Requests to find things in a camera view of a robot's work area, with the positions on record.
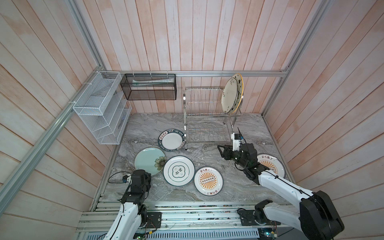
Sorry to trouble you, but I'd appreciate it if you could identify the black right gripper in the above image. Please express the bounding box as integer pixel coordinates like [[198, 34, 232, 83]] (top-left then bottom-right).
[[217, 144, 249, 171]]

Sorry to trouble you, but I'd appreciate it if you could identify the pale green plate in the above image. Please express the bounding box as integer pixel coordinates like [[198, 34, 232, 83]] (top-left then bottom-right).
[[134, 148, 167, 175]]

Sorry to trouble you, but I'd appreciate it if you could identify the white plate with flower outline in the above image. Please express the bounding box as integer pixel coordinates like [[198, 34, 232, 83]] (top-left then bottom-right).
[[163, 156, 195, 187]]

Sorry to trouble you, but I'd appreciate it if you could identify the cream plate with berry sprigs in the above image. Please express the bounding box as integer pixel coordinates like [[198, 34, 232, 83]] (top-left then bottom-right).
[[221, 78, 238, 114]]

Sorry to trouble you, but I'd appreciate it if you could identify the cat and stars orange-rim plate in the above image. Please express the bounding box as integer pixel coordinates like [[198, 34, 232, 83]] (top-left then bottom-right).
[[232, 74, 244, 114]]

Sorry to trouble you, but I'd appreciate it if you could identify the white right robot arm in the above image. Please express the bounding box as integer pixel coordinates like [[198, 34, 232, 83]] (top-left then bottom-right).
[[218, 144, 345, 240]]

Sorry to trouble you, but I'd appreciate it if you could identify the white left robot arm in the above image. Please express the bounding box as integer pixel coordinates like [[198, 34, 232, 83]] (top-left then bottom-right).
[[104, 170, 151, 240]]

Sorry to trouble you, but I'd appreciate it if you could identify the stainless steel dish rack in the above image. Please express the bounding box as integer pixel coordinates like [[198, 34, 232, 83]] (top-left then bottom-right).
[[183, 87, 242, 145]]

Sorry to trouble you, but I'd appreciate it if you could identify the orange sunburst plate centre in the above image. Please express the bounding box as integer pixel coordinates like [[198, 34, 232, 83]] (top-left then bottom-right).
[[194, 167, 224, 197]]

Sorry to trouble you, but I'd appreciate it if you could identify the orange sunburst plate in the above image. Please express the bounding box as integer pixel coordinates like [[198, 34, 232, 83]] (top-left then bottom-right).
[[194, 167, 224, 197], [257, 154, 287, 178]]

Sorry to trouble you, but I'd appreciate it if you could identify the dark-rim lettered white plate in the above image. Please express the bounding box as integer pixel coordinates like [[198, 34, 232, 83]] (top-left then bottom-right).
[[158, 129, 186, 152]]

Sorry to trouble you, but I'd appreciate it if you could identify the orange sunburst plate right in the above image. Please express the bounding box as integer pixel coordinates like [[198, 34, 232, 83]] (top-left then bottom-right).
[[257, 154, 287, 178]]

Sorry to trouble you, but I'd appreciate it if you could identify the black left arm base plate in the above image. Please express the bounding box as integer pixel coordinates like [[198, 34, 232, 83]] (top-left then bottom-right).
[[141, 212, 162, 229]]

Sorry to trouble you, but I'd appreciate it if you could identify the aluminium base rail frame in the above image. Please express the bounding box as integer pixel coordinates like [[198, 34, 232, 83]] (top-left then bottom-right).
[[74, 200, 325, 240]]

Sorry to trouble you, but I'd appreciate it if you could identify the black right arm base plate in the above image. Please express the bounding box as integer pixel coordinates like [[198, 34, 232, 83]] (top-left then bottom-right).
[[237, 208, 281, 226]]

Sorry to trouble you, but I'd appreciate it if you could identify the white wire mesh shelf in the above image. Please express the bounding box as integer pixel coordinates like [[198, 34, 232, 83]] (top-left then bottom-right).
[[73, 71, 132, 145]]

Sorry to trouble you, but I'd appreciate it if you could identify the black mesh wall basket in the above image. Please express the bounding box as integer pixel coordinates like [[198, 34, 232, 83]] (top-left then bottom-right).
[[120, 73, 177, 101]]

